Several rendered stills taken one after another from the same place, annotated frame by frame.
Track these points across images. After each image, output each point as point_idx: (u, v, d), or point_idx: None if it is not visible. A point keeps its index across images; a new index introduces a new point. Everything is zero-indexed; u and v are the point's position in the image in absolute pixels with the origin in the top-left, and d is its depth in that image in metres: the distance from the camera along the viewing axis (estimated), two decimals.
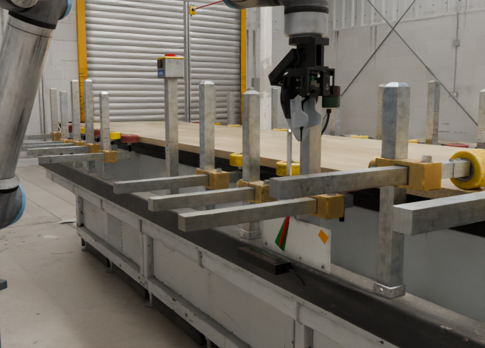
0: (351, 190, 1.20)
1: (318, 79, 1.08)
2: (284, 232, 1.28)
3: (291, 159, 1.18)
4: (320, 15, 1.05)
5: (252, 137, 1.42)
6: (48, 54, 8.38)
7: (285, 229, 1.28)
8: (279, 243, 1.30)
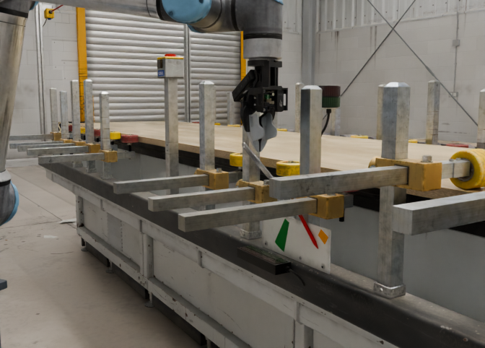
0: (351, 190, 1.20)
1: (273, 97, 1.21)
2: (309, 230, 1.20)
3: (260, 162, 1.28)
4: (274, 41, 1.18)
5: None
6: (48, 54, 8.38)
7: (307, 227, 1.21)
8: (315, 245, 1.19)
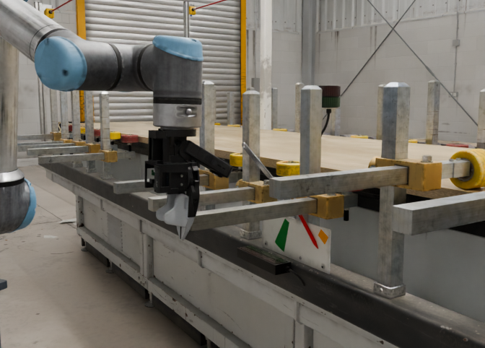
0: (355, 190, 1.21)
1: (162, 175, 0.98)
2: (309, 230, 1.20)
3: (260, 162, 1.28)
4: (155, 106, 0.97)
5: (252, 137, 1.42)
6: None
7: (307, 227, 1.21)
8: (315, 245, 1.19)
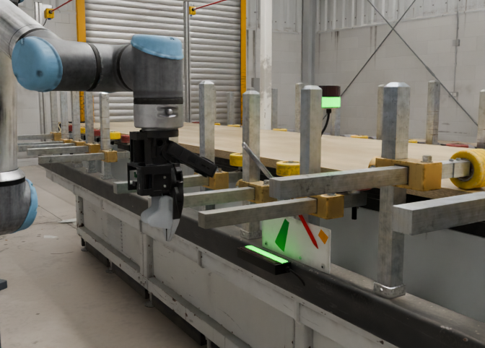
0: (364, 189, 1.22)
1: (144, 177, 0.96)
2: (309, 230, 1.20)
3: (260, 162, 1.28)
4: (135, 107, 0.95)
5: (252, 137, 1.42)
6: None
7: (307, 227, 1.21)
8: (315, 245, 1.19)
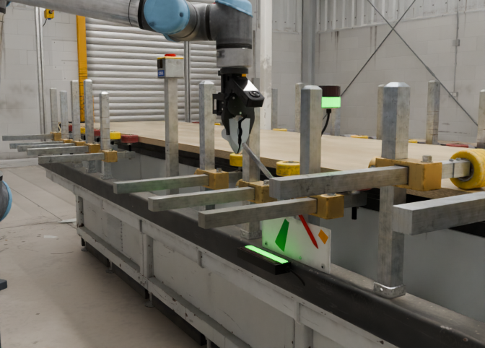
0: (364, 189, 1.22)
1: None
2: (309, 230, 1.20)
3: (260, 162, 1.28)
4: None
5: (252, 137, 1.42)
6: (48, 54, 8.38)
7: (307, 227, 1.21)
8: (315, 245, 1.19)
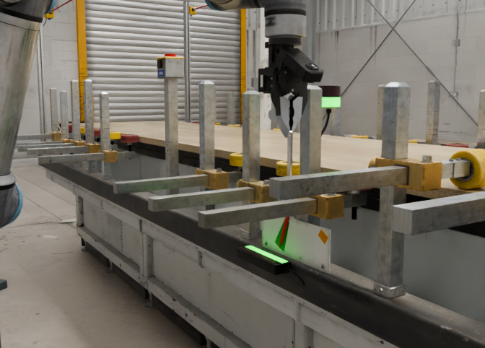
0: (364, 189, 1.22)
1: None
2: (283, 232, 1.28)
3: (291, 159, 1.18)
4: None
5: (252, 137, 1.42)
6: (48, 54, 8.38)
7: (285, 229, 1.28)
8: (279, 243, 1.30)
